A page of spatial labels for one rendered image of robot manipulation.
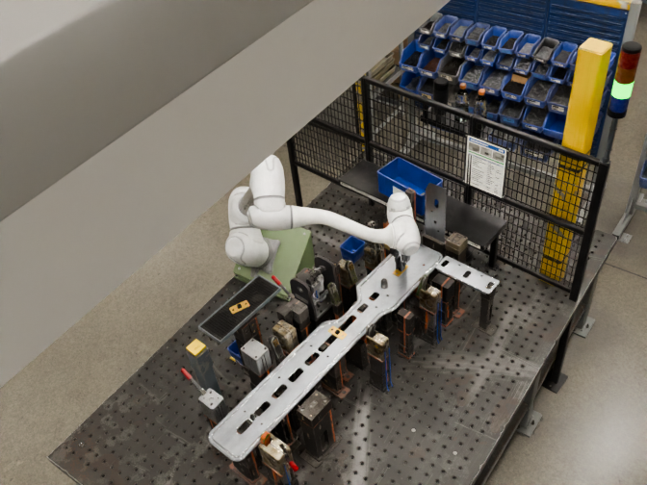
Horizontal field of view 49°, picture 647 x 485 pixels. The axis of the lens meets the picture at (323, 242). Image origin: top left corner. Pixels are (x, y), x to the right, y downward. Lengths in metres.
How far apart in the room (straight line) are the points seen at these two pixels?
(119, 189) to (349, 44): 0.16
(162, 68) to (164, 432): 3.10
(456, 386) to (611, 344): 1.40
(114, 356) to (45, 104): 4.40
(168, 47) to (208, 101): 0.04
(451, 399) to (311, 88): 2.95
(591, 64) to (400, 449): 1.73
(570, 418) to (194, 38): 3.92
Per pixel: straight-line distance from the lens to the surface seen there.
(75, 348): 4.77
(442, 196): 3.28
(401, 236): 2.91
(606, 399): 4.24
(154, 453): 3.30
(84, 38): 0.25
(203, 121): 0.31
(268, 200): 2.95
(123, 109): 0.27
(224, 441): 2.89
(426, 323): 3.35
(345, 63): 0.38
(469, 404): 3.26
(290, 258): 3.63
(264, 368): 3.02
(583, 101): 3.06
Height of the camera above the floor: 3.43
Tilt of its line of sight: 44 degrees down
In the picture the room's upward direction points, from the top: 7 degrees counter-clockwise
